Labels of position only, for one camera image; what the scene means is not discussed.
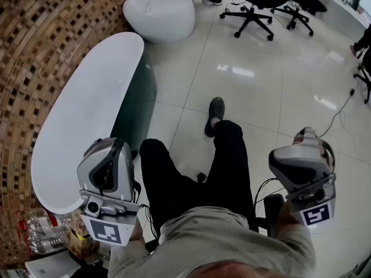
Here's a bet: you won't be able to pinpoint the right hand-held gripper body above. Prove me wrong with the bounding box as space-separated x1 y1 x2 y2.
285 174 337 228

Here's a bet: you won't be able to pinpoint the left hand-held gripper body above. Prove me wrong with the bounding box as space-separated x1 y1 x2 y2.
79 189 141 247

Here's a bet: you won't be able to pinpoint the person's left forearm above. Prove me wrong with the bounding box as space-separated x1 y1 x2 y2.
128 221 146 250

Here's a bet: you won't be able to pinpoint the person's right forearm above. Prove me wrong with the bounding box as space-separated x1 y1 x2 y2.
274 200 302 239

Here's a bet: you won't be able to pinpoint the white oval bathtub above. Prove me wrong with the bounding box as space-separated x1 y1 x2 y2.
30 32 158 215

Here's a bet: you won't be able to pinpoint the yellow patterned bag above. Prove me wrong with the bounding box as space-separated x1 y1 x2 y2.
68 213 101 265

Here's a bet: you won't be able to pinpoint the pack of clear plastic bottles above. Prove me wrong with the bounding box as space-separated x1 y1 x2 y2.
25 208 73 256

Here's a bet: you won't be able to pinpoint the person's black trousers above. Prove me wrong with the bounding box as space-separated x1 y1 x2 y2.
139 119 257 237

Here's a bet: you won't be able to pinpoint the white box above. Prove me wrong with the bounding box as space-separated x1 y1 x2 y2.
24 252 82 278

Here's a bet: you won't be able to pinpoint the person's dark shoe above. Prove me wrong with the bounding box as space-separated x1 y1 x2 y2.
204 96 226 138

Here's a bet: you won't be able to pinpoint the person's grey shirt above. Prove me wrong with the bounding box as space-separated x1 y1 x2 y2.
107 206 317 278

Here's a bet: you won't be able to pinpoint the white desk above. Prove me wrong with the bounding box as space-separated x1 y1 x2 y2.
315 0 371 35

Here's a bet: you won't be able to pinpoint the white toilet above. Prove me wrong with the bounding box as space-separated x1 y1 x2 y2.
122 0 195 44

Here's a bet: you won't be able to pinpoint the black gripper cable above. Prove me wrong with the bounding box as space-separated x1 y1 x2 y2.
139 203 161 240
253 177 279 207

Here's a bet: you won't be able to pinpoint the black floor cable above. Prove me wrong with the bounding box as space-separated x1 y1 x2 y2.
317 87 357 139

